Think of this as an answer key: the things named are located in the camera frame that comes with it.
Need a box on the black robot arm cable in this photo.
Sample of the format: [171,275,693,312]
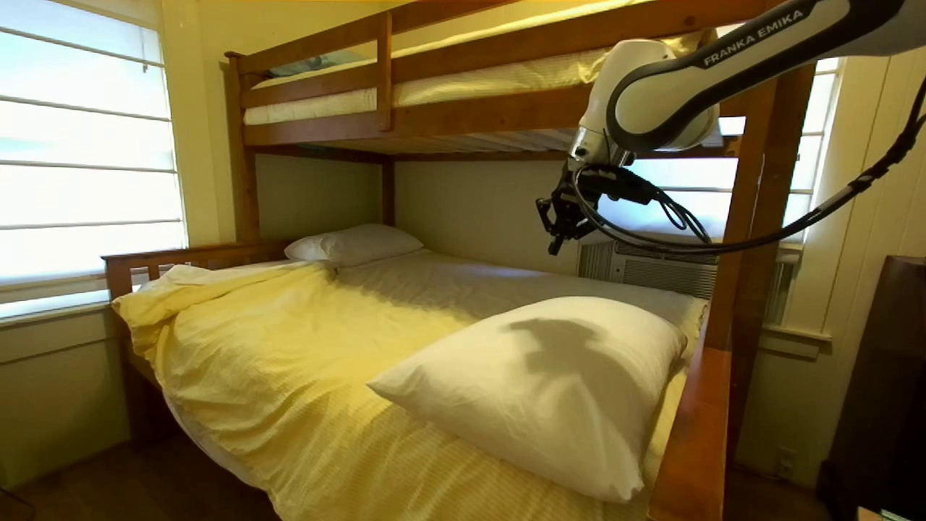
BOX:
[568,75,926,262]

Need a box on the window with blinds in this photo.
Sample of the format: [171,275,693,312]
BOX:
[0,0,192,321]

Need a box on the upper bunk mattress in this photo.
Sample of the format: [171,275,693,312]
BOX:
[240,0,735,129]

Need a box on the large white pillow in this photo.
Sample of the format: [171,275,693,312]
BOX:
[369,297,686,506]

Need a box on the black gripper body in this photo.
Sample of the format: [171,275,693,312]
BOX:
[535,168,631,244]

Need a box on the white radiator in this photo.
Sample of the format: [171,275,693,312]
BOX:
[577,237,804,326]

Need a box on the bright window behind bed post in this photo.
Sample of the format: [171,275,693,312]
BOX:
[626,55,846,244]

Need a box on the dark wooden furniture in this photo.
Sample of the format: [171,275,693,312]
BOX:
[819,255,926,521]

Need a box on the small white pillow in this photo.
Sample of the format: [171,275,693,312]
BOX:
[282,224,428,269]

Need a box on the yellow striped bed sheet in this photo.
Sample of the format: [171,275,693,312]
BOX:
[113,253,712,521]

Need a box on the wooden bunk bed frame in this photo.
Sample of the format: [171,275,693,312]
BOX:
[98,0,823,521]

